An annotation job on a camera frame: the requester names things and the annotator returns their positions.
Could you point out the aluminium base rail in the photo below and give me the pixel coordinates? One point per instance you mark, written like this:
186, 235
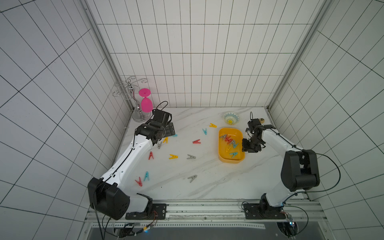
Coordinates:
229, 214

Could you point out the patterned yellow blue bowl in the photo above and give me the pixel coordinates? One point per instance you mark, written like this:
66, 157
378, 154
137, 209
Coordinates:
231, 118

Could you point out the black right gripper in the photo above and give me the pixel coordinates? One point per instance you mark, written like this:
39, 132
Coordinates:
250, 145

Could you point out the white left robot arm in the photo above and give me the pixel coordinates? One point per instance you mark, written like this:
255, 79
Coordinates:
110, 194

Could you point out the grey clothespin front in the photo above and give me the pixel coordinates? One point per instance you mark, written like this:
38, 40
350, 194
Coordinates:
192, 178

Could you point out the yellow storage box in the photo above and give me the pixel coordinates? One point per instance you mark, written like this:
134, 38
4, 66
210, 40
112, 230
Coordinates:
225, 156

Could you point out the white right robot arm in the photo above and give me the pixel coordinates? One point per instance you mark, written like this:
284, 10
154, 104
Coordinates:
299, 171

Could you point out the pink plastic wine glass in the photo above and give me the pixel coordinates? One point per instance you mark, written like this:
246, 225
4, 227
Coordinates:
146, 103

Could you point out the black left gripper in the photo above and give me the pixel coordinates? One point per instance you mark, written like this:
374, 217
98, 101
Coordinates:
169, 130

